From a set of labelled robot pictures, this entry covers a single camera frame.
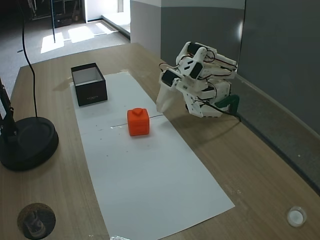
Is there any orange cube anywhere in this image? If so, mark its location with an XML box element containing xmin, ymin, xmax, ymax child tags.
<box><xmin>126</xmin><ymin>107</ymin><xmax>151</xmax><ymax>137</ymax></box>

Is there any dark open box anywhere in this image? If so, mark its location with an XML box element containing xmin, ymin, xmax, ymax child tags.
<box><xmin>70</xmin><ymin>62</ymin><xmax>109</xmax><ymax>108</ymax></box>

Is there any white paper sheet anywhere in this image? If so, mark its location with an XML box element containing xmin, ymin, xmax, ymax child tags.
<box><xmin>79</xmin><ymin>114</ymin><xmax>236</xmax><ymax>240</ymax></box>
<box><xmin>70</xmin><ymin>71</ymin><xmax>166</xmax><ymax>136</ymax></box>

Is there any green table clamp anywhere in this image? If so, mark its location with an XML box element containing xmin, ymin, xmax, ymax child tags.
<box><xmin>215</xmin><ymin>94</ymin><xmax>241</xmax><ymax>113</ymax></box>

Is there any thin black pole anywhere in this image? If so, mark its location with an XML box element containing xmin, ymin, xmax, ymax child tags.
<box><xmin>50</xmin><ymin>0</ymin><xmax>57</xmax><ymax>44</ymax></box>

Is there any black desk lamp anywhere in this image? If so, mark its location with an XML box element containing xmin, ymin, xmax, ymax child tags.
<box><xmin>0</xmin><ymin>76</ymin><xmax>60</xmax><ymax>172</ymax></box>

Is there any small white round cap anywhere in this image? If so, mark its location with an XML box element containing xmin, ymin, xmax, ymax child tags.
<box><xmin>286</xmin><ymin>206</ymin><xmax>307</xmax><ymax>228</ymax></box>

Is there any black camera cable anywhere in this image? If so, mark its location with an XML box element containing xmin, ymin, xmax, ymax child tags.
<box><xmin>191</xmin><ymin>99</ymin><xmax>243</xmax><ymax>123</ymax></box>

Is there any black lamp cable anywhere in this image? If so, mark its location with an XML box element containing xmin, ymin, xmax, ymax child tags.
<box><xmin>21</xmin><ymin>0</ymin><xmax>39</xmax><ymax>118</ymax></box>

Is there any round table cable hole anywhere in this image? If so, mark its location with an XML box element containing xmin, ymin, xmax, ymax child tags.
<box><xmin>17</xmin><ymin>202</ymin><xmax>57</xmax><ymax>240</ymax></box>

